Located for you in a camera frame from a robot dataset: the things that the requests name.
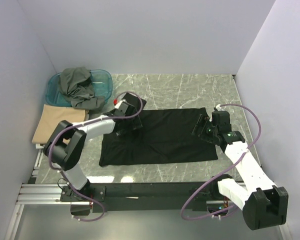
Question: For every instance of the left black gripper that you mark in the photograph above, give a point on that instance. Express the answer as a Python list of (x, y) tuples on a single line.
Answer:
[(134, 123)]

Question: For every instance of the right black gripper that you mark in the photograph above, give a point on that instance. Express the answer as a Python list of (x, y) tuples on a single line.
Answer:
[(202, 121)]

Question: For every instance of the black t shirt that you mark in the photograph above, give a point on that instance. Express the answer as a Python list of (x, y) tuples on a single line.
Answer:
[(165, 138)]

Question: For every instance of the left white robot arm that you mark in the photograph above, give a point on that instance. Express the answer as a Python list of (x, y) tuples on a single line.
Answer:
[(65, 145)]

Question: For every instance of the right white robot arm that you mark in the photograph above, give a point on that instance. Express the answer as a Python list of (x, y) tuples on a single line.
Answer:
[(262, 202)]

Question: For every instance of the teal plastic bin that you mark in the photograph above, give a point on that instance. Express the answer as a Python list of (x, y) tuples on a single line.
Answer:
[(102, 84)]

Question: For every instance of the grey t shirt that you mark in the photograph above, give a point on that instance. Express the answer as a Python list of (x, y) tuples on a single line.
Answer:
[(76, 85)]

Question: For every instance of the folded tan t shirt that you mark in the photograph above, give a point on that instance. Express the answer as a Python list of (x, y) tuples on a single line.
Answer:
[(50, 118)]

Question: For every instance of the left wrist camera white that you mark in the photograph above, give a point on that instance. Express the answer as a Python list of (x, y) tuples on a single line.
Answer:
[(117, 103)]

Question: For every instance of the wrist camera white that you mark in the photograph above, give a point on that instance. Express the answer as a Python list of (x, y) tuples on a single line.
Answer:
[(218, 108), (117, 103)]

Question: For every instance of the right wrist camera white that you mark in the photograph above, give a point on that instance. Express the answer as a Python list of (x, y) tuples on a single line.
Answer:
[(218, 108)]

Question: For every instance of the aluminium frame rail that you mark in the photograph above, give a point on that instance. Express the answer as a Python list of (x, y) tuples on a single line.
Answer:
[(35, 194)]

